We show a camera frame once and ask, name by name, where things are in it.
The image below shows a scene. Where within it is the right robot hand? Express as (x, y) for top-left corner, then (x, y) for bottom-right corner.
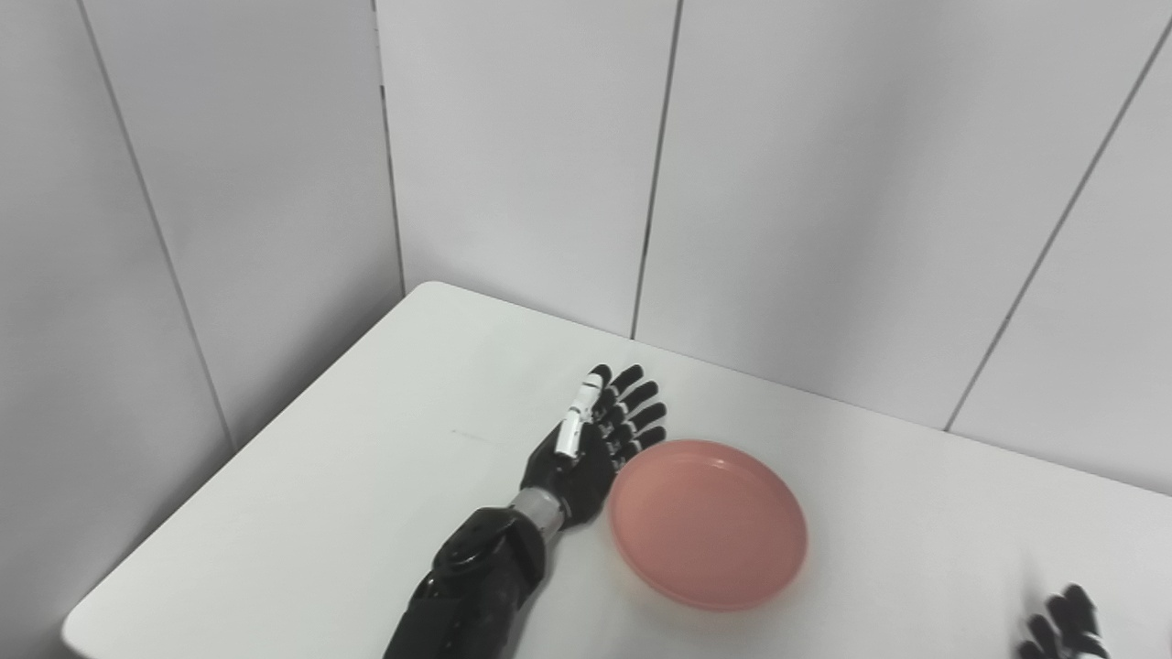
(1018, 584), (1111, 659)

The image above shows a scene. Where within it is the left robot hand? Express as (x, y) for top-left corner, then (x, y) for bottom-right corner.
(520, 363), (667, 529)

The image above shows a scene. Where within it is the pink round plate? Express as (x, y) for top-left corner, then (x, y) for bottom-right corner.
(609, 439), (808, 612)

